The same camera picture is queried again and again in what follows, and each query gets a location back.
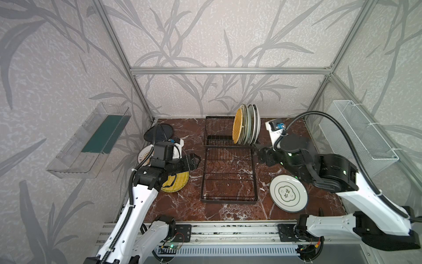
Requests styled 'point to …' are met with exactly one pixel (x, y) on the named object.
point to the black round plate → (159, 132)
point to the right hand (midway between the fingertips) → (262, 141)
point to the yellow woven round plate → (178, 184)
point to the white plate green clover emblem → (289, 193)
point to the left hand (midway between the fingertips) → (195, 161)
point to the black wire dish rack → (228, 172)
